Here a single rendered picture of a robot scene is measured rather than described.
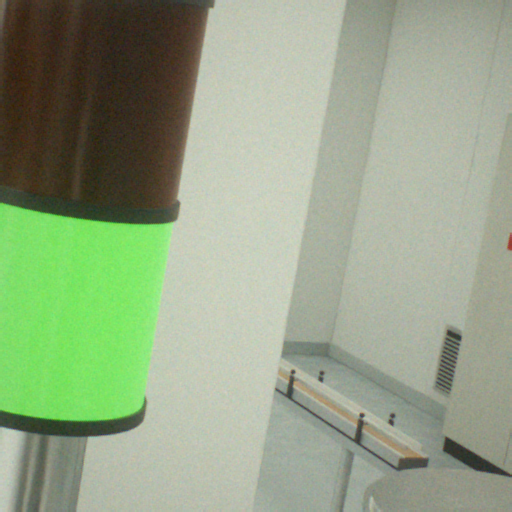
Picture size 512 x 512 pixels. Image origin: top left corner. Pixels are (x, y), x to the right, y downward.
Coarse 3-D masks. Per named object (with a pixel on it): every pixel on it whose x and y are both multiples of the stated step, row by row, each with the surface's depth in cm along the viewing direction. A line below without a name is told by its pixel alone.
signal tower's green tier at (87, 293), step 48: (0, 240) 30; (48, 240) 30; (96, 240) 30; (144, 240) 31; (0, 288) 30; (48, 288) 30; (96, 288) 30; (144, 288) 31; (0, 336) 30; (48, 336) 30; (96, 336) 31; (144, 336) 32; (0, 384) 31; (48, 384) 30; (96, 384) 31; (144, 384) 33
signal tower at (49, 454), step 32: (192, 0) 30; (0, 192) 30; (0, 416) 31; (128, 416) 32; (0, 448) 32; (32, 448) 32; (64, 448) 32; (0, 480) 32; (32, 480) 32; (64, 480) 33
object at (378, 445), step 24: (288, 384) 535; (312, 384) 543; (312, 408) 520; (336, 408) 515; (360, 408) 507; (336, 432) 504; (360, 432) 489; (384, 432) 482; (360, 456) 489; (384, 456) 476; (408, 456) 471
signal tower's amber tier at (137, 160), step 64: (0, 0) 30; (64, 0) 29; (128, 0) 29; (0, 64) 30; (64, 64) 29; (128, 64) 29; (192, 64) 31; (0, 128) 30; (64, 128) 29; (128, 128) 30; (64, 192) 30; (128, 192) 30
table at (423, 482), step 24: (384, 480) 440; (408, 480) 444; (432, 480) 449; (456, 480) 453; (480, 480) 458; (504, 480) 463; (384, 504) 417; (408, 504) 421; (432, 504) 425; (456, 504) 429; (480, 504) 433; (504, 504) 437
